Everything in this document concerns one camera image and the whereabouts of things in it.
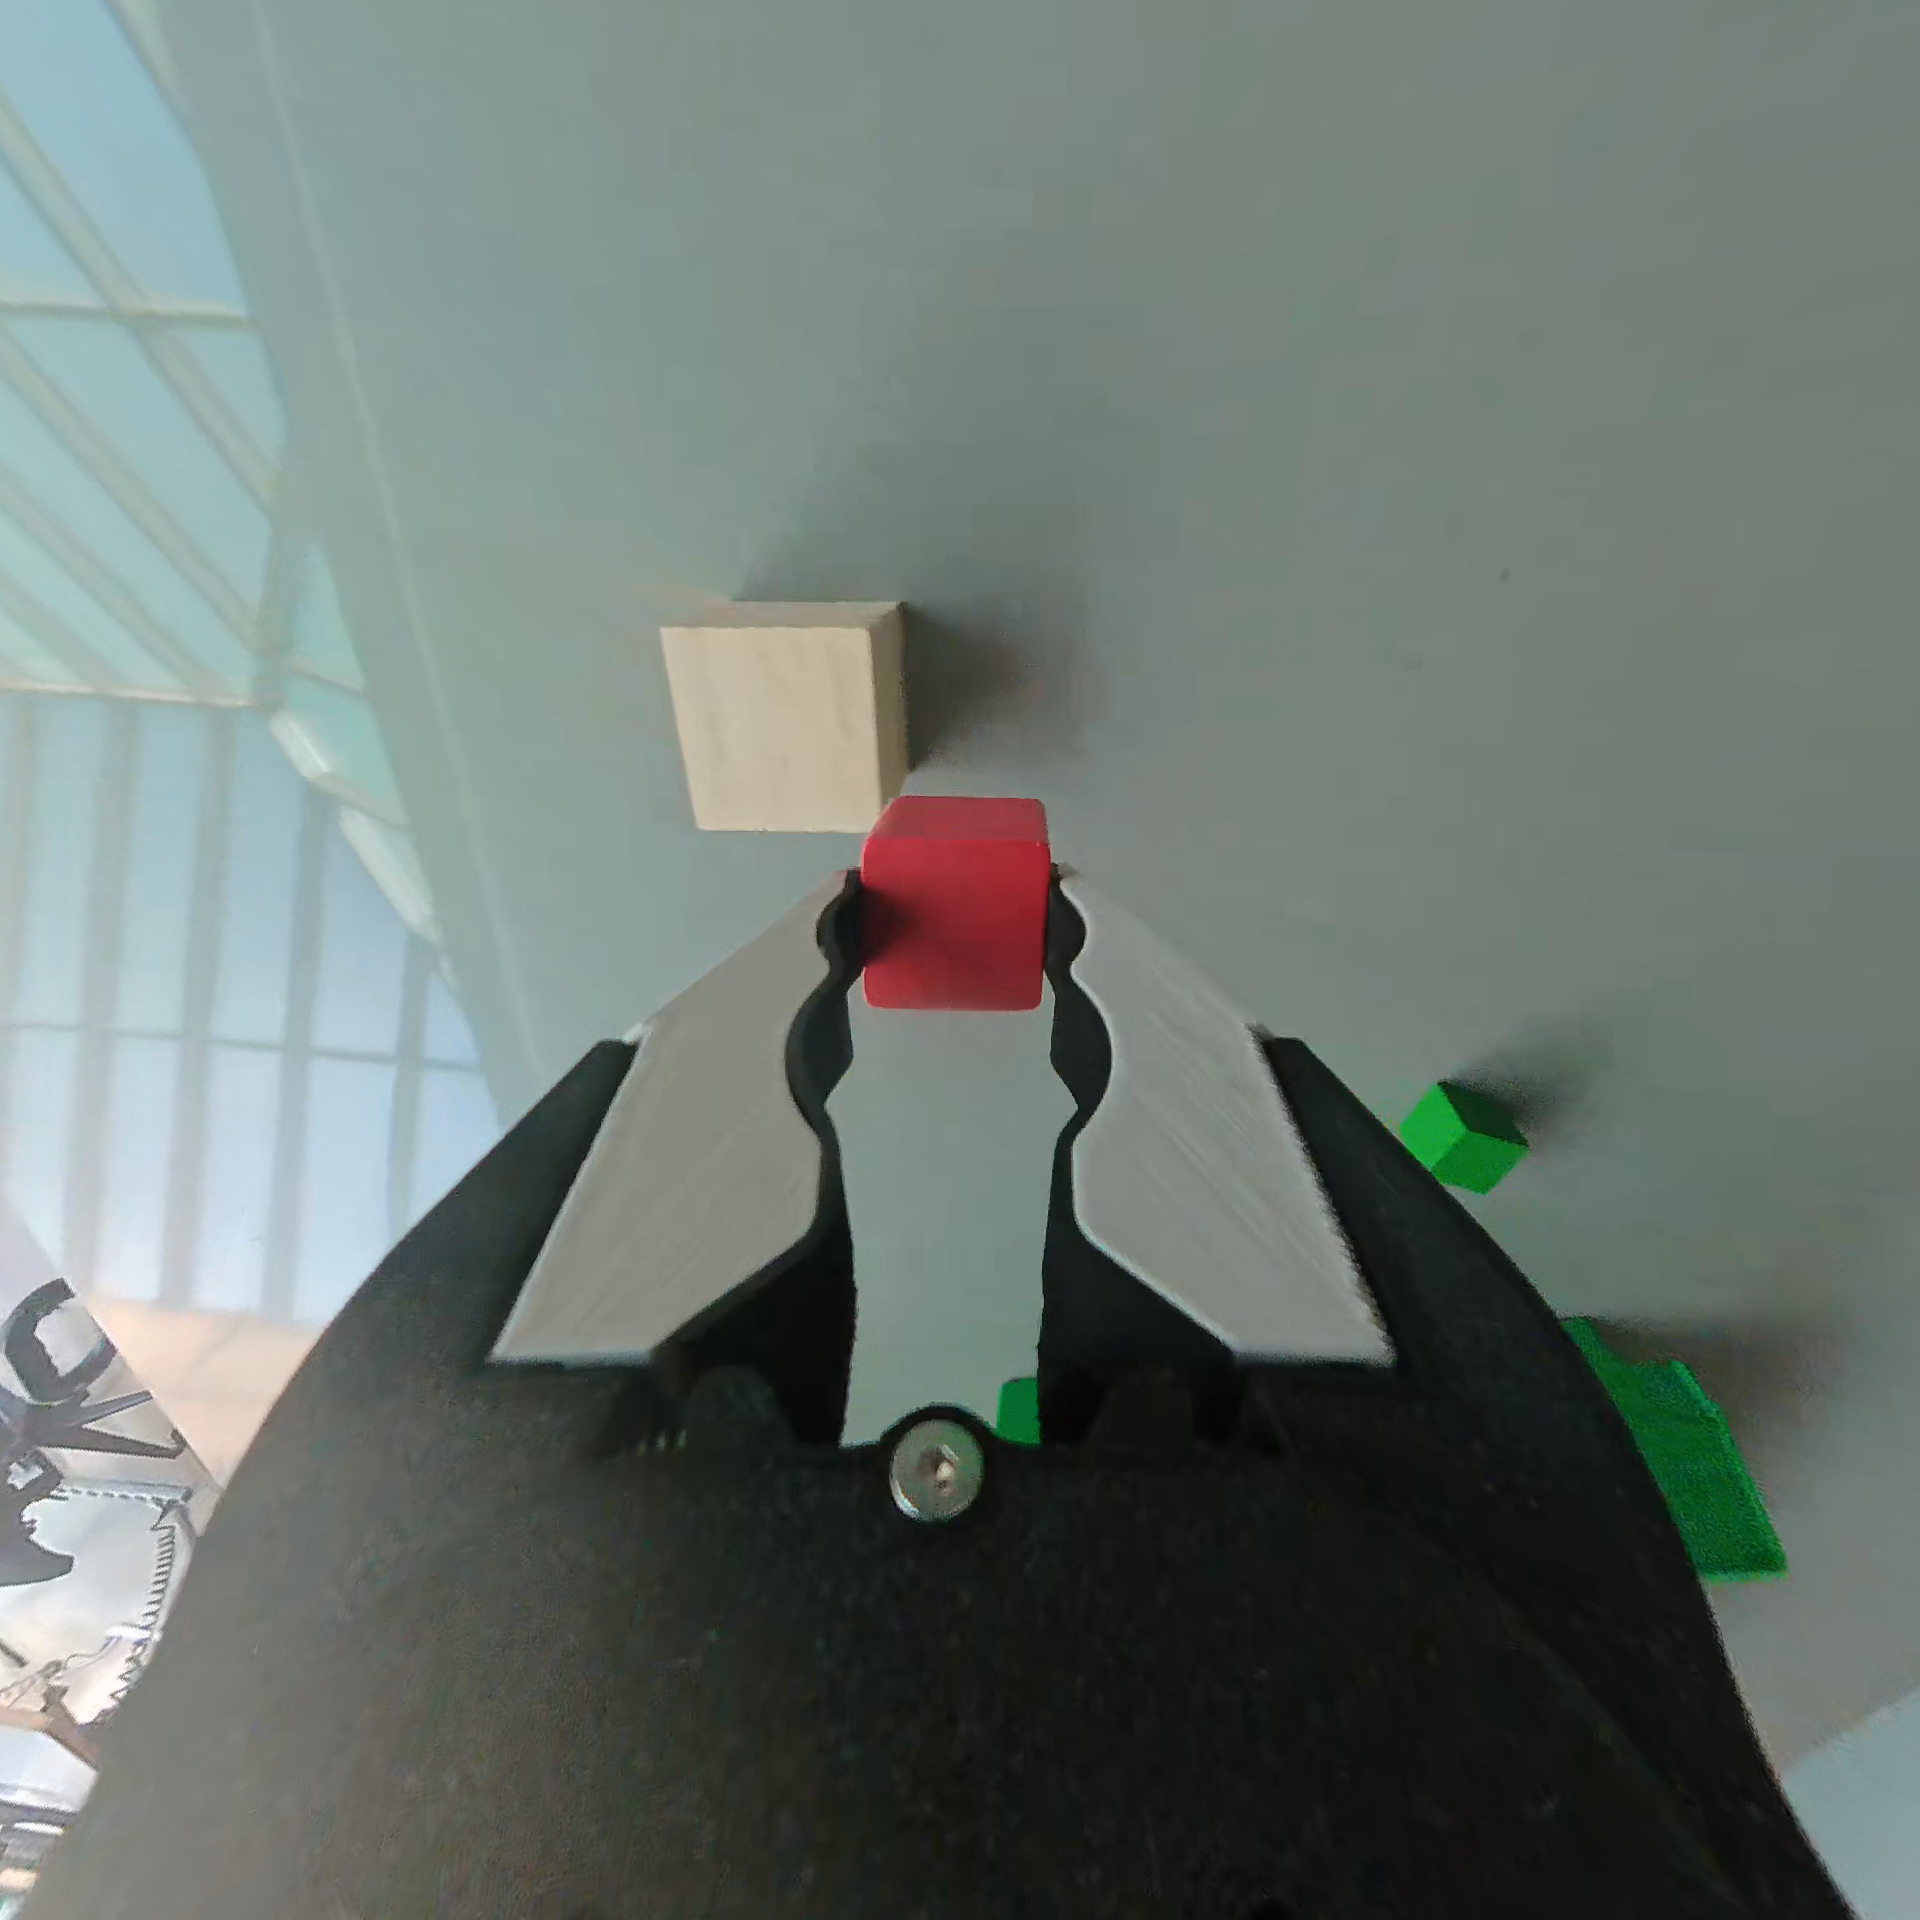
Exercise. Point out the large plain wooden cube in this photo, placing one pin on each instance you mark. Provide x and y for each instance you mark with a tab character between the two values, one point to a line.
779	721

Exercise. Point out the white board with black print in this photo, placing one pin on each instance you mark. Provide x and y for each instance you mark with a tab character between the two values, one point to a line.
89	1499

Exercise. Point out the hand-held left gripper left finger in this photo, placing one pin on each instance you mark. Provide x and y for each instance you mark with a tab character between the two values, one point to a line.
690	1201

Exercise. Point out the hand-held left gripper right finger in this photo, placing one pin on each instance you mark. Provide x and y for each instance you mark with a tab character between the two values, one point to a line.
1214	1201

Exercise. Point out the red wooden cube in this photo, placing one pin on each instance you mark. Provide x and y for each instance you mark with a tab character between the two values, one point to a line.
954	914

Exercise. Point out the small dark green wooden cube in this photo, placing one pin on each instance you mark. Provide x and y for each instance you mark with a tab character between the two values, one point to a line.
1464	1142

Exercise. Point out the green plastic bin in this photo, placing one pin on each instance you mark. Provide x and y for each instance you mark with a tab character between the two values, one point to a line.
1694	1470

